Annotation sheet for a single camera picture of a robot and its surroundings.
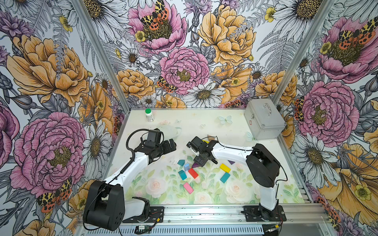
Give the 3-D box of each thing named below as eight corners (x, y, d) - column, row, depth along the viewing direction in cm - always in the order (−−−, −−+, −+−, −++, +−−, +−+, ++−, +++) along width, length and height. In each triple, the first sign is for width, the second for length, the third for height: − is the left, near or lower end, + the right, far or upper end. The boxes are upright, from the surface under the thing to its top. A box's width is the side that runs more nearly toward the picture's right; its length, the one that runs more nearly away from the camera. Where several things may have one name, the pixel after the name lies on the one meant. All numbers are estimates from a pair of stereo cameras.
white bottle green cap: (146, 122, 114) (143, 114, 107) (148, 116, 118) (145, 108, 111) (153, 122, 114) (150, 114, 107) (154, 116, 118) (152, 108, 111)
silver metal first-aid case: (251, 140, 105) (260, 124, 92) (243, 114, 122) (250, 97, 108) (275, 140, 106) (288, 124, 92) (264, 114, 122) (273, 97, 108)
